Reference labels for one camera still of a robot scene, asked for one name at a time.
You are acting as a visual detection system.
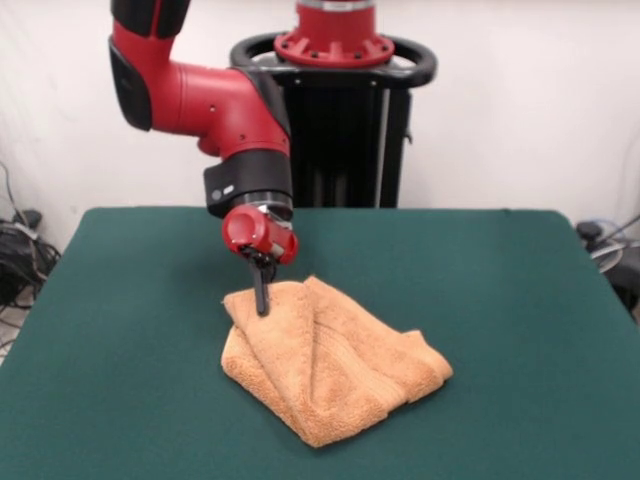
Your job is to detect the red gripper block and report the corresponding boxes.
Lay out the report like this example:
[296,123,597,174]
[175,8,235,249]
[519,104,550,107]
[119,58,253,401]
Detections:
[222,204,300,317]

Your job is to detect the tan terry towel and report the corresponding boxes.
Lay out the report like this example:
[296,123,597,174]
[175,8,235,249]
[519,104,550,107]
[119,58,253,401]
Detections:
[221,274,455,449]

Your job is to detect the dark green table cloth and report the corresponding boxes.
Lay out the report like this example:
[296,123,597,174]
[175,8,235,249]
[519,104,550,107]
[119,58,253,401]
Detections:
[0,207,640,480]

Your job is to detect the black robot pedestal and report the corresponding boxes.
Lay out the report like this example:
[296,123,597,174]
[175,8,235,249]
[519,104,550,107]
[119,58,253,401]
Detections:
[229,33,439,209]

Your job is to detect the tangled black floor cables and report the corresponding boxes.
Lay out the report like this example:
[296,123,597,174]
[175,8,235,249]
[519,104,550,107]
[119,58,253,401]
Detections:
[0,159,62,351]

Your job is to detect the blue cable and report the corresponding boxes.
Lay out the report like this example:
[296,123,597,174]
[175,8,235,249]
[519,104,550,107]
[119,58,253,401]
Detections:
[587,215,627,239]

